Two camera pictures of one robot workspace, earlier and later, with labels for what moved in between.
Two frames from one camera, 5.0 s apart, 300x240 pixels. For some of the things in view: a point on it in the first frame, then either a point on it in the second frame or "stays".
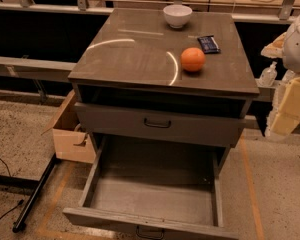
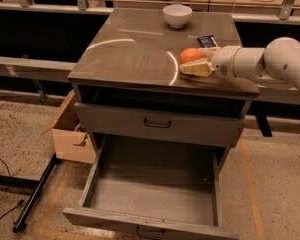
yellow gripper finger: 275,49 → 209,52
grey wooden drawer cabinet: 160,78 stays
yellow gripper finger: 294,104 → 199,67
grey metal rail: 32,68 stays
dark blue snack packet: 209,44 stays
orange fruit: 193,59 stays
